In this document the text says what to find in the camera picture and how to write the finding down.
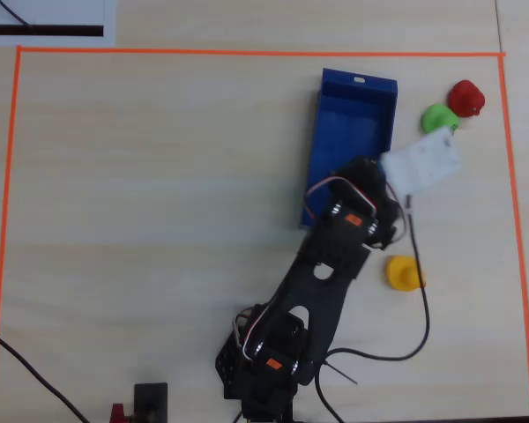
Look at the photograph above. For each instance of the white paper with black bar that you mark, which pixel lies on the white paper with black bar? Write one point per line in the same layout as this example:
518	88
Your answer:
48	22

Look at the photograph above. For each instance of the black zip tie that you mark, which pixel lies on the black zip tie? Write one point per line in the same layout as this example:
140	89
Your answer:
341	372

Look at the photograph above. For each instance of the red toy duck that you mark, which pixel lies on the red toy duck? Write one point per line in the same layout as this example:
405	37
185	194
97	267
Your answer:
466	99

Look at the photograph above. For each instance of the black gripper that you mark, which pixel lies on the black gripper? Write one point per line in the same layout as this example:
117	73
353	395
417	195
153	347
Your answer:
365	167

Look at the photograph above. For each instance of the yellow toy duck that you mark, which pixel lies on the yellow toy duck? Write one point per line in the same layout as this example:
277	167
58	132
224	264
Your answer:
403	273

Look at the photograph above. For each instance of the orange tape strip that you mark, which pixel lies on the orange tape strip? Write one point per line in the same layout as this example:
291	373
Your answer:
260	52
516	229
4	211

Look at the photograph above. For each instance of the green toy duck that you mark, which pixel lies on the green toy duck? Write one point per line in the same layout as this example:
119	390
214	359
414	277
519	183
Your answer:
438	118

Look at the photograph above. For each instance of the blue plastic box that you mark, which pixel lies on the blue plastic box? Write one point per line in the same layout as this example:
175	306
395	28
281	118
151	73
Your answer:
350	128

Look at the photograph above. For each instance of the white gripper camera box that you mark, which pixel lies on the white gripper camera box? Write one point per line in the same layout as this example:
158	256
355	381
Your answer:
423	163

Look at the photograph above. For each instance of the red clamp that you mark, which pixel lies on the red clamp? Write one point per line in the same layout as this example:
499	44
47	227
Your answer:
117	414

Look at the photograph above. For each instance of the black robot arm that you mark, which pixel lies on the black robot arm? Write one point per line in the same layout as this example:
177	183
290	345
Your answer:
317	273

